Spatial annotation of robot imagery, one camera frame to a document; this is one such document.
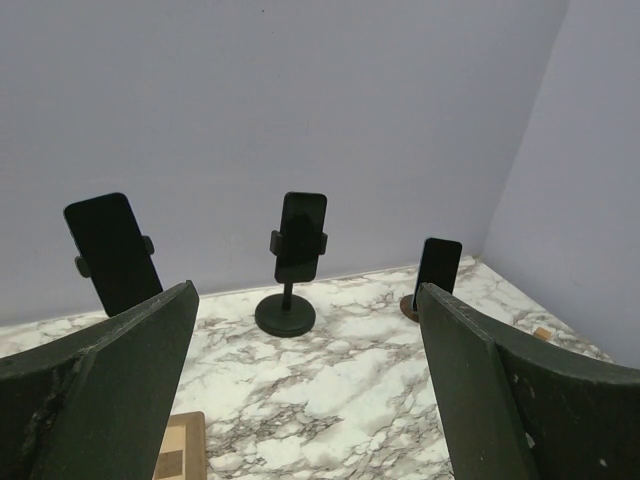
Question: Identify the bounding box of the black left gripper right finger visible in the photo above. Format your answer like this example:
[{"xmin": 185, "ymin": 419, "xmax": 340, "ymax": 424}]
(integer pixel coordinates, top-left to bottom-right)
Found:
[{"xmin": 417, "ymin": 284, "xmax": 639, "ymax": 479}]

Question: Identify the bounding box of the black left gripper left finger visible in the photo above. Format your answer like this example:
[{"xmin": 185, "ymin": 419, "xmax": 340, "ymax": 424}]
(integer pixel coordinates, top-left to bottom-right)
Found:
[{"xmin": 1, "ymin": 281, "xmax": 199, "ymax": 479}]

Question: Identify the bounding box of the black phone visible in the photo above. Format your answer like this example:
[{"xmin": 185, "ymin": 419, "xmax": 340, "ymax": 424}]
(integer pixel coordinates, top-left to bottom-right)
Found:
[
  {"xmin": 63, "ymin": 192, "xmax": 163, "ymax": 317},
  {"xmin": 274, "ymin": 192, "xmax": 327, "ymax": 284},
  {"xmin": 411, "ymin": 237, "xmax": 462, "ymax": 312}
]

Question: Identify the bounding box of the black phone stand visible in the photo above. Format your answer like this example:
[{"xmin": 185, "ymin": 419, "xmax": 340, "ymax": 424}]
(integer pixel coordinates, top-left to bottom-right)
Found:
[
  {"xmin": 74, "ymin": 235, "xmax": 155, "ymax": 278},
  {"xmin": 255, "ymin": 230, "xmax": 328, "ymax": 338}
]

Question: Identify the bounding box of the wooden chessboard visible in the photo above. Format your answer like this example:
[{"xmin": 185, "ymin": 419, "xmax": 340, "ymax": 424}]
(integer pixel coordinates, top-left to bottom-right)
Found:
[{"xmin": 152, "ymin": 411, "xmax": 208, "ymax": 480}]

